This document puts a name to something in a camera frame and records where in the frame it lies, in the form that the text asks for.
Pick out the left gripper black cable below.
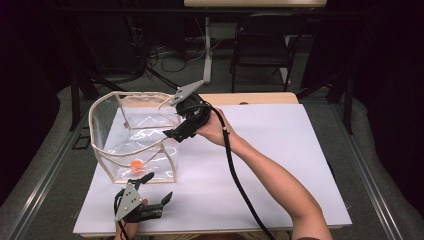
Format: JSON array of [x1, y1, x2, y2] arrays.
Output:
[[113, 189, 132, 240]]

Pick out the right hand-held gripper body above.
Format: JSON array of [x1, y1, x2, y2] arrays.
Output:
[[169, 79, 213, 133]]

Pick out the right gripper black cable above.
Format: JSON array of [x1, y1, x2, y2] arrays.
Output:
[[179, 102, 278, 240]]

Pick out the tangle of floor cables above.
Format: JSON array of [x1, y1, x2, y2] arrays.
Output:
[[146, 33, 208, 74]]

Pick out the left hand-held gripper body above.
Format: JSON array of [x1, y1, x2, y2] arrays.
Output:
[[113, 179, 165, 224]]

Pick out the white table board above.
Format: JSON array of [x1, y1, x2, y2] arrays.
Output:
[[72, 103, 353, 235]]

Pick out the person's left hand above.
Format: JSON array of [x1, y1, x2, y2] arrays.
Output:
[[114, 198, 149, 237]]

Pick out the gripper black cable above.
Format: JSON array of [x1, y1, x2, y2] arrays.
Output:
[[113, 189, 132, 240], [179, 102, 278, 240]]

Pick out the orange ball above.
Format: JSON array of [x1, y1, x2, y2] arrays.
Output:
[[130, 159, 146, 174]]

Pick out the aluminium floor rail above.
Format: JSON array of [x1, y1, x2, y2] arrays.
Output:
[[0, 99, 96, 240], [328, 98, 405, 240]]

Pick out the black chair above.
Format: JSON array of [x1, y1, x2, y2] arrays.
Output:
[[229, 13, 308, 93]]

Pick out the wooden table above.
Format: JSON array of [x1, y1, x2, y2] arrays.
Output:
[[79, 92, 346, 239]]

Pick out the clear plastic storage bag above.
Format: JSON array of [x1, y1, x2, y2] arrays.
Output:
[[88, 91, 183, 185]]

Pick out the person's right hand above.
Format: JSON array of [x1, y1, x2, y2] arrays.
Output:
[[194, 107, 235, 148]]

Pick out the white desk leg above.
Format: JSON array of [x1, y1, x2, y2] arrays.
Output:
[[202, 16, 214, 85]]

